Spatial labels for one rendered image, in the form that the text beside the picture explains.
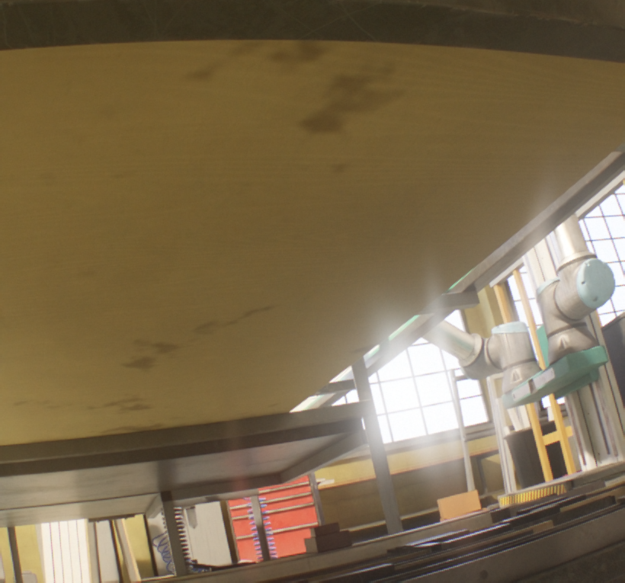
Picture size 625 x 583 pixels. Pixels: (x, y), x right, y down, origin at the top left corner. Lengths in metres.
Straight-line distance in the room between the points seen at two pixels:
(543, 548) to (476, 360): 2.61
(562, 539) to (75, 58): 0.34
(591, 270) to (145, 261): 1.88
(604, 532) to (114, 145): 0.35
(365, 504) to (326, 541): 9.63
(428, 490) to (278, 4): 10.38
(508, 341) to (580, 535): 2.52
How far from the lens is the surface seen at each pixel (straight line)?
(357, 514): 10.16
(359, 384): 1.50
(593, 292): 2.31
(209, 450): 1.43
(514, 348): 2.87
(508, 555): 0.36
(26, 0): 0.29
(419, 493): 10.54
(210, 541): 9.16
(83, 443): 1.35
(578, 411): 2.84
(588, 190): 1.31
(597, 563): 0.37
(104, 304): 0.67
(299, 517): 5.62
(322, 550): 0.59
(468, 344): 2.94
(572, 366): 2.39
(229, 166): 0.47
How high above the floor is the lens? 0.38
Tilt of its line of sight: 21 degrees up
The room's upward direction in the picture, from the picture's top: 12 degrees counter-clockwise
